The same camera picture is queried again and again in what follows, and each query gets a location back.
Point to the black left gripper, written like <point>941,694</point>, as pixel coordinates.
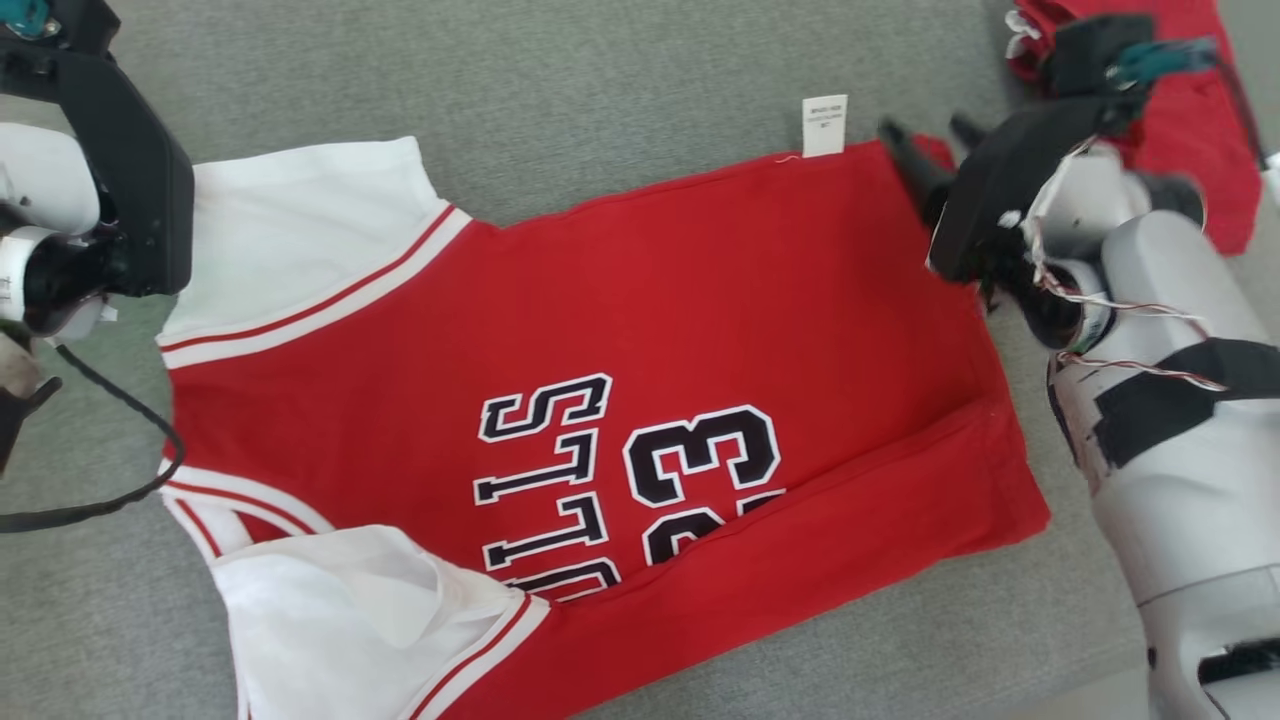
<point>140,190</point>

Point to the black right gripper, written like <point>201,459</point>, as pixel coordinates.
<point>1000,190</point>

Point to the red shorts with white stripes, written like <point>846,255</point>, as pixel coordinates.
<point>1190,130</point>

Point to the red basketball jersey white sleeves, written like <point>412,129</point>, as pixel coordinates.
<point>700,300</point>

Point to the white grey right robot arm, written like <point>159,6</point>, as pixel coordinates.
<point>1190,520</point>

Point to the grey fabric sofa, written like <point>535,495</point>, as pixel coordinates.
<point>600,80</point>

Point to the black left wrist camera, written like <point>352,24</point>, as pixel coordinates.
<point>80,25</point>

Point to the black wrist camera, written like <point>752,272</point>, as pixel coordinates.
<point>80,25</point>
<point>1095,50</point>

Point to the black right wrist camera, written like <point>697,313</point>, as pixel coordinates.
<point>1095,50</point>

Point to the teal left camera connector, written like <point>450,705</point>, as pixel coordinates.
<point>22,15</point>

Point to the teal camera connector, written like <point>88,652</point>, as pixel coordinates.
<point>22,15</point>
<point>1165,60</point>

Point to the teal right camera connector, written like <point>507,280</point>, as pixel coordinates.
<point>1165,60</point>

